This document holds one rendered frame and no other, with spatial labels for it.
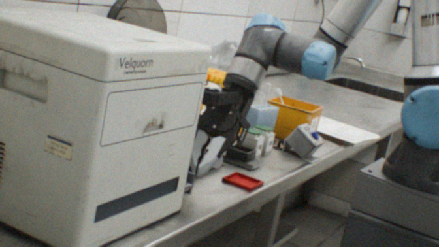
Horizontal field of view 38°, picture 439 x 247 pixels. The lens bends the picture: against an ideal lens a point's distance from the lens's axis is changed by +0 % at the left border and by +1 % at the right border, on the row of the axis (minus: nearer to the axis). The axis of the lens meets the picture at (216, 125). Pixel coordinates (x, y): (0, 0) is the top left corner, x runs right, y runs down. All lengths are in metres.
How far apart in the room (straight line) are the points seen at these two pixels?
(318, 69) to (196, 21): 1.08
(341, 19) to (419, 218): 0.44
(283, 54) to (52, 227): 0.59
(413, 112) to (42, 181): 0.65
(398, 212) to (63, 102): 0.75
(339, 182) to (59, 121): 3.21
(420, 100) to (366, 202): 0.28
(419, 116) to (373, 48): 2.66
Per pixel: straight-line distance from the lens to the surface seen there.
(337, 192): 3.99
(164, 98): 0.96
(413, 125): 1.19
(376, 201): 1.35
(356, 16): 1.37
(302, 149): 1.62
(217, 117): 1.24
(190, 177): 1.15
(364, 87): 3.48
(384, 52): 3.82
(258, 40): 1.28
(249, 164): 1.44
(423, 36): 1.21
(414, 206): 1.34
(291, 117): 1.77
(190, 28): 2.25
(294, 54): 1.26
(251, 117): 1.64
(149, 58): 0.90
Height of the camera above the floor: 1.30
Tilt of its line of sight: 14 degrees down
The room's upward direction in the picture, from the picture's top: 12 degrees clockwise
